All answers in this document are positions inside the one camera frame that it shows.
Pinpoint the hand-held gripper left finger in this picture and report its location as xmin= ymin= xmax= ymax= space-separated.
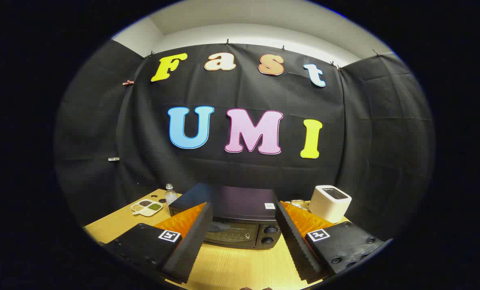
xmin=103 ymin=202 xmax=214 ymax=284

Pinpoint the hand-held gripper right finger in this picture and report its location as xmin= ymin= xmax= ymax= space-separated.
xmin=275 ymin=201 xmax=385 ymax=284

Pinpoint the black toaster oven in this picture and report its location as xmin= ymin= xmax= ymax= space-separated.
xmin=168 ymin=182 xmax=283 ymax=250

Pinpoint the white bread toaster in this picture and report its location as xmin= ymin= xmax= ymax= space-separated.
xmin=308 ymin=185 xmax=352 ymax=224

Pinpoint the white divided snack plate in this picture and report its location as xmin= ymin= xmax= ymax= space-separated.
xmin=131 ymin=199 xmax=164 ymax=217

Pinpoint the black backdrop cloth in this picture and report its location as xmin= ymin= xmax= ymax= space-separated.
xmin=54 ymin=38 xmax=436 ymax=242

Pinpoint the metal wire holder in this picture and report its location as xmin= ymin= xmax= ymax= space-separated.
xmin=284 ymin=199 xmax=311 ymax=211

